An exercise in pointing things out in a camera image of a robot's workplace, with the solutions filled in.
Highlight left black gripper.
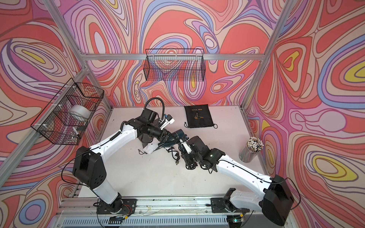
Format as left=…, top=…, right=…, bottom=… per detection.
left=147, top=125, right=178, bottom=144

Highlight white hair dryer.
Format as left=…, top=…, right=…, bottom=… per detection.
left=138, top=139, right=159, bottom=155

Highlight dark teal hair dryer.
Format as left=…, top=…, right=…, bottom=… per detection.
left=164, top=129, right=188, bottom=165

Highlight black hair dryer pouch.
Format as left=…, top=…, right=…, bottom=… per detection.
left=184, top=104, right=218, bottom=129

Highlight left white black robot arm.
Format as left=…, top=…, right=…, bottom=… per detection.
left=72, top=108, right=175, bottom=214

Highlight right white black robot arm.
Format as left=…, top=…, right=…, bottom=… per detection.
left=178, top=136, right=294, bottom=226

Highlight metal cup of pencils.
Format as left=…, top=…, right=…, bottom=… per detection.
left=239, top=137, right=264, bottom=163

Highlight silver tape roll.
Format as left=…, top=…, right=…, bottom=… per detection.
left=68, top=104, right=91, bottom=121

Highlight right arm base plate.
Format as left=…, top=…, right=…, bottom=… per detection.
left=206, top=198, right=250, bottom=214

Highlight back black wire basket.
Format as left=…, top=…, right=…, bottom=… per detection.
left=143, top=48, right=206, bottom=82

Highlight black wire basket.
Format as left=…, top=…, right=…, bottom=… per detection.
left=143, top=48, right=206, bottom=82
left=30, top=79, right=104, bottom=145

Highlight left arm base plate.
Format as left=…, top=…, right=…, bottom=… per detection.
left=93, top=199, right=137, bottom=216

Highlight left black wire basket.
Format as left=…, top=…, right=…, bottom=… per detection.
left=30, top=79, right=104, bottom=145

